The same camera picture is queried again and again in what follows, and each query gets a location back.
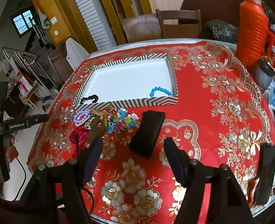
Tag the black phone on table edge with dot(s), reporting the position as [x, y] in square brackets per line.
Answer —
[265, 174]

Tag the metal stair railing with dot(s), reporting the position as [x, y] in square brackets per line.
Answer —
[29, 63]

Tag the person's left hand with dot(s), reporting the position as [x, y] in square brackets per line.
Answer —
[11, 152]

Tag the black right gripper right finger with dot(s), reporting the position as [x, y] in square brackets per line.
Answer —
[178, 161]

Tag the leopard print hair bow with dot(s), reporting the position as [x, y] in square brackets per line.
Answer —
[95, 127]

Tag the red floral tablecloth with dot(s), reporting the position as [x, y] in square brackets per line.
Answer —
[220, 117]

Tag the dark wooden chair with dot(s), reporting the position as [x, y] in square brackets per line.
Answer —
[180, 23]

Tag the white louvered door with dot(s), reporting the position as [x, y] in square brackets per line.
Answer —
[95, 22]

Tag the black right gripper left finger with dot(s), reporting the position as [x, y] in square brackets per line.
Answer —
[88, 159]

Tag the striped white jewelry tray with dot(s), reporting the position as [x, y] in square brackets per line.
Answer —
[140, 81]

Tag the black scrunchie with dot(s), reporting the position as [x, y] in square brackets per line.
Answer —
[92, 98]

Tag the red satin scrunchie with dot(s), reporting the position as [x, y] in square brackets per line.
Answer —
[78, 137]

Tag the orange ribbed plastic jug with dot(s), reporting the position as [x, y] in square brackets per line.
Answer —
[254, 37]

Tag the black plastic bag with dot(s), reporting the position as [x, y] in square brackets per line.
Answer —
[221, 31]

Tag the window with dark frame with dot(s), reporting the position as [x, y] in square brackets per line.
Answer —
[23, 20]

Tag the clear container with black lid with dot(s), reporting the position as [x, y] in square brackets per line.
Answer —
[263, 75]

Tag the round dark wooden tabletop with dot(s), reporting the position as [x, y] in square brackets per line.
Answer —
[224, 10]

